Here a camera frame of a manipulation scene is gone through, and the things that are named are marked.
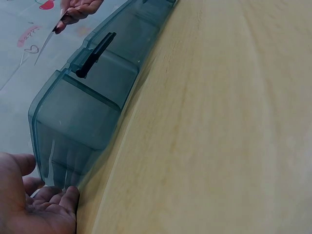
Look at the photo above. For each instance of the person's left thumb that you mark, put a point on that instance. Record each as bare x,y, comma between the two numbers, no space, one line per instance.
17,165

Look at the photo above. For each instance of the transparent teal plastic box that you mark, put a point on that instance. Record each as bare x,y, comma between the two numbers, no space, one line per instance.
80,117

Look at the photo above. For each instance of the person's right hand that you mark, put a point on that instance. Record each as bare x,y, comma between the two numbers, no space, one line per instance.
81,5

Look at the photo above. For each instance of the person's left hand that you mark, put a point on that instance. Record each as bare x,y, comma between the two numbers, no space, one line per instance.
17,209

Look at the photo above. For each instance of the person's left fingers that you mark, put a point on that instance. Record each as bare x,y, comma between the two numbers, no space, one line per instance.
65,202

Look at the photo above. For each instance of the person's right fingers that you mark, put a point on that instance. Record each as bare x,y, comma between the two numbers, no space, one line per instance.
78,10

